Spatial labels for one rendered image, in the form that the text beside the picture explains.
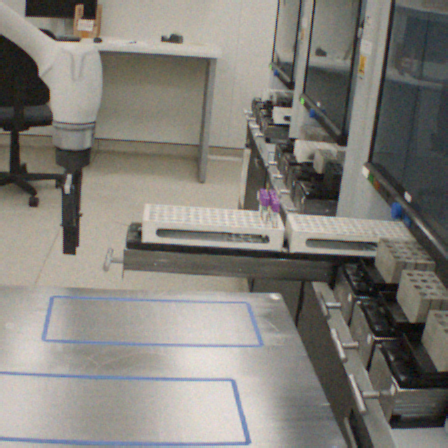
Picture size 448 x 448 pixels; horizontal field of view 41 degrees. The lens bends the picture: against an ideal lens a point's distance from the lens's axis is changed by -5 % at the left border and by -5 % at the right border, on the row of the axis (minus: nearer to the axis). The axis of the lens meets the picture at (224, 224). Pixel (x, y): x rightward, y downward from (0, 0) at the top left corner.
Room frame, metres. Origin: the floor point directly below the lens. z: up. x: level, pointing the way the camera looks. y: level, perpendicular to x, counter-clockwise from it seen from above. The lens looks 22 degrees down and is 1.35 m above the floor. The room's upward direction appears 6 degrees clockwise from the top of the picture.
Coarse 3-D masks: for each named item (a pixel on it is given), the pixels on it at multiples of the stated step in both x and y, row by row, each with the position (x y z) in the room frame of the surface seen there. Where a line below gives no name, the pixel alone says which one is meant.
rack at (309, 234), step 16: (288, 224) 1.30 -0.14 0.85; (304, 224) 1.28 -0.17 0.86; (320, 224) 1.30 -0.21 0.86; (336, 224) 1.30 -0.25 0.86; (352, 224) 1.32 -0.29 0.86; (368, 224) 1.33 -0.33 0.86; (384, 224) 1.33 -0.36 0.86; (400, 224) 1.35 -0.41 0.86; (288, 240) 1.27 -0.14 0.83; (304, 240) 1.24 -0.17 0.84; (320, 240) 1.34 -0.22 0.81; (336, 240) 1.34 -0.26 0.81; (352, 240) 1.25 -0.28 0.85; (368, 240) 1.25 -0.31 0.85; (400, 240) 1.26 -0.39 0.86
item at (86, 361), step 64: (0, 320) 0.83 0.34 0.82; (64, 320) 0.85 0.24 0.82; (128, 320) 0.88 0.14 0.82; (192, 320) 0.90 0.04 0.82; (256, 320) 0.92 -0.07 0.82; (0, 384) 0.66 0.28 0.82; (64, 384) 0.69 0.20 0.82; (128, 384) 0.71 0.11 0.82; (192, 384) 0.72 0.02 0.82; (256, 384) 0.74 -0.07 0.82; (320, 384) 0.75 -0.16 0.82
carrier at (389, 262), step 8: (384, 240) 1.20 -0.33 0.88; (384, 248) 1.16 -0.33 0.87; (392, 248) 1.15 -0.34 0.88; (376, 256) 1.20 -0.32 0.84; (384, 256) 1.15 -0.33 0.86; (392, 256) 1.11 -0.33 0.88; (400, 256) 1.12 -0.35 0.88; (376, 264) 1.19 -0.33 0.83; (384, 264) 1.15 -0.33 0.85; (392, 264) 1.10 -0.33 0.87; (400, 264) 1.09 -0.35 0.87; (384, 272) 1.14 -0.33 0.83; (392, 272) 1.10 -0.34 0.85; (400, 272) 1.09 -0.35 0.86; (392, 280) 1.09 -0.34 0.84
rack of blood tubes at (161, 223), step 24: (144, 216) 1.23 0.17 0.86; (168, 216) 1.25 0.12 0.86; (192, 216) 1.26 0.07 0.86; (216, 216) 1.27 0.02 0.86; (240, 216) 1.29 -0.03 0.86; (144, 240) 1.20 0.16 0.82; (168, 240) 1.21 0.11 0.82; (192, 240) 1.21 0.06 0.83; (216, 240) 1.27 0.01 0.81; (240, 240) 1.24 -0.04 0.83
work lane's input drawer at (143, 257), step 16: (128, 240) 1.20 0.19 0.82; (128, 256) 1.18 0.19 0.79; (144, 256) 1.19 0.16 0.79; (160, 256) 1.19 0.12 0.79; (176, 256) 1.19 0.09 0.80; (192, 256) 1.20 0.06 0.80; (208, 256) 1.20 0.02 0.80; (224, 256) 1.20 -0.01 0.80; (240, 256) 1.21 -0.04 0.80; (256, 256) 1.22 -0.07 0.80; (272, 256) 1.22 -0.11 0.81; (288, 256) 1.23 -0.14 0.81; (304, 256) 1.23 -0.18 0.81; (320, 256) 1.23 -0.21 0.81; (336, 256) 1.24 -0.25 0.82; (352, 256) 1.24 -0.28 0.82; (368, 256) 1.25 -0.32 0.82; (160, 272) 1.19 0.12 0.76; (176, 272) 1.19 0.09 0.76; (192, 272) 1.20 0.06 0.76; (208, 272) 1.20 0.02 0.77; (224, 272) 1.20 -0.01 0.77; (240, 272) 1.21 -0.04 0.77; (256, 272) 1.21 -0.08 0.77; (272, 272) 1.21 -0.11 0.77; (288, 272) 1.22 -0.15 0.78; (304, 272) 1.22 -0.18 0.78; (320, 272) 1.22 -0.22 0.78; (336, 272) 1.23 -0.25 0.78
